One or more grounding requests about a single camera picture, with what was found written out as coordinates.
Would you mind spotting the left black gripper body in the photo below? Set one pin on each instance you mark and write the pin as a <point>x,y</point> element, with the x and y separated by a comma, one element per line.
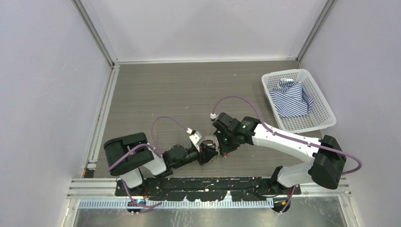
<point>191,154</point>

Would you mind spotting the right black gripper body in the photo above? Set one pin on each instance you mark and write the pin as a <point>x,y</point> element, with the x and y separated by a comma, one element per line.
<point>227,144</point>

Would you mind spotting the numbered metal key ring disc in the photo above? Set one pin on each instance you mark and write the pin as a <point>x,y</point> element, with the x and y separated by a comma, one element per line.
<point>210,140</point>

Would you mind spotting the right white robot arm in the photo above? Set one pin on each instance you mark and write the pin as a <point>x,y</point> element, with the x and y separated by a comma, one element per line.
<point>319,165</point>

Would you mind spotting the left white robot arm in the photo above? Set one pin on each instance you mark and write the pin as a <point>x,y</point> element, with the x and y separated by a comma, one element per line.
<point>125,155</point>

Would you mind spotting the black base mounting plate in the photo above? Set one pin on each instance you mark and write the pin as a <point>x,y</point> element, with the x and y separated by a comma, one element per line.
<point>205,189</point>

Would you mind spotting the blue striped shirt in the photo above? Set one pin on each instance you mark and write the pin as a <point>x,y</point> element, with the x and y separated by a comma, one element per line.
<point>290,99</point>

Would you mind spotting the white plastic basket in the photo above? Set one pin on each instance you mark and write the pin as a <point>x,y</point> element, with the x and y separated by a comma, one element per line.
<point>321,115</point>

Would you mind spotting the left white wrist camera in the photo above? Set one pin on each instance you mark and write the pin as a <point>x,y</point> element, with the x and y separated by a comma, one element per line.
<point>196,138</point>

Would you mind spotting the aluminium frame rail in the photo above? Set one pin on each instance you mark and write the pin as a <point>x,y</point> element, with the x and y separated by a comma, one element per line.
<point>85,187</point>

